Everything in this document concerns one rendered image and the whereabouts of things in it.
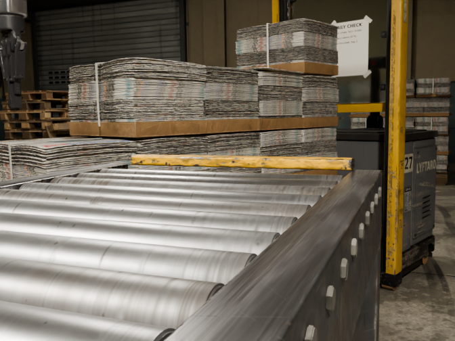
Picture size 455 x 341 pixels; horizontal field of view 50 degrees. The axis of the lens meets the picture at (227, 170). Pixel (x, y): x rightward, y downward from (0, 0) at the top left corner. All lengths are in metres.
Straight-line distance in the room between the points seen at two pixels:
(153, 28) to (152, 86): 7.83
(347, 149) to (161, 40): 6.77
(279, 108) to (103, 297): 1.68
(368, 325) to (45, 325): 0.68
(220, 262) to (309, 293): 0.08
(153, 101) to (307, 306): 1.24
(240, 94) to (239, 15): 6.96
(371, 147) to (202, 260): 2.39
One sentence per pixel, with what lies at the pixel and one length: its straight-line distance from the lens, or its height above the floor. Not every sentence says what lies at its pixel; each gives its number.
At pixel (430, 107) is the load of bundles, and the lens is 6.42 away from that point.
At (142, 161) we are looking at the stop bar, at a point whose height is 0.81.
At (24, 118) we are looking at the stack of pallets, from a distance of 8.05.
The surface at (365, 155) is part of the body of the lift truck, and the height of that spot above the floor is 0.66.
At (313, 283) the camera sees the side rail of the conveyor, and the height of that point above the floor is 0.80.
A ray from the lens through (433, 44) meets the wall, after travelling 8.11.
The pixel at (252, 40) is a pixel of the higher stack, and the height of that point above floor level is 1.23.
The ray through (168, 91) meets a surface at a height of 0.97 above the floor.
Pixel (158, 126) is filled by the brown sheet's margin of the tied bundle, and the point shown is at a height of 0.86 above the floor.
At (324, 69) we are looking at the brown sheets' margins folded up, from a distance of 2.24.
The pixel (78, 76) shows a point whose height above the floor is 1.03.
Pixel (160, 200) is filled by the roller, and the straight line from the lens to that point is 0.58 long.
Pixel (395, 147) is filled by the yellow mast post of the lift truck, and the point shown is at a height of 0.73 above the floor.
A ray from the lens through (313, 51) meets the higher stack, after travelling 2.17.
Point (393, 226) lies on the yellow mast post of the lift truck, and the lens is 2.55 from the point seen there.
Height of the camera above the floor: 0.90
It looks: 7 degrees down
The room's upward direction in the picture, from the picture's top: 1 degrees counter-clockwise
